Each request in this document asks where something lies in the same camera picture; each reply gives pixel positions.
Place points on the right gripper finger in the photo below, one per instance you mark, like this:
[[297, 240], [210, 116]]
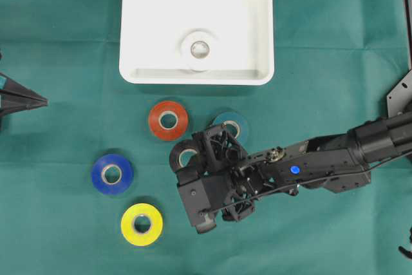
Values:
[[194, 170]]

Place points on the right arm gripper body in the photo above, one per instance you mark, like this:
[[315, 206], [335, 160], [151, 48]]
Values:
[[226, 156]]

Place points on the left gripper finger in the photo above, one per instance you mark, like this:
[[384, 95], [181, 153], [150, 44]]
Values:
[[11, 87], [14, 109]]

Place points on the black tape roll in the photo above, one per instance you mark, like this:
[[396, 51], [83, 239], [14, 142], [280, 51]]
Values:
[[181, 154]]

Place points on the teal green tape roll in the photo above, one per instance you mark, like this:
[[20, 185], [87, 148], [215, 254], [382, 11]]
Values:
[[235, 124]]

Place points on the yellow tape roll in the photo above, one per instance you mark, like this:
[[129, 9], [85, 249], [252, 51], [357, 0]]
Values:
[[131, 234]]

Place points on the white tape roll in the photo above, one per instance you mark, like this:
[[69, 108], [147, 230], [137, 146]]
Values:
[[199, 50]]

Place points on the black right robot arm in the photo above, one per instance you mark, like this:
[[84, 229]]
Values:
[[344, 162]]

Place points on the red tape roll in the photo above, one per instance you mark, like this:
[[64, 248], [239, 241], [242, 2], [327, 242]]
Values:
[[163, 108]]

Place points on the blue tape roll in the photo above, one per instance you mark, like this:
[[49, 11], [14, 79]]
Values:
[[98, 174]]

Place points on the white plastic case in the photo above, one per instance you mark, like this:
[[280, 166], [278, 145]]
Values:
[[151, 33]]

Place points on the green table cloth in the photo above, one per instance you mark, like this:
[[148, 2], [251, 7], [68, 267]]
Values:
[[335, 62]]

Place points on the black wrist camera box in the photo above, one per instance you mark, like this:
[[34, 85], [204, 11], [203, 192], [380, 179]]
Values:
[[203, 196]]

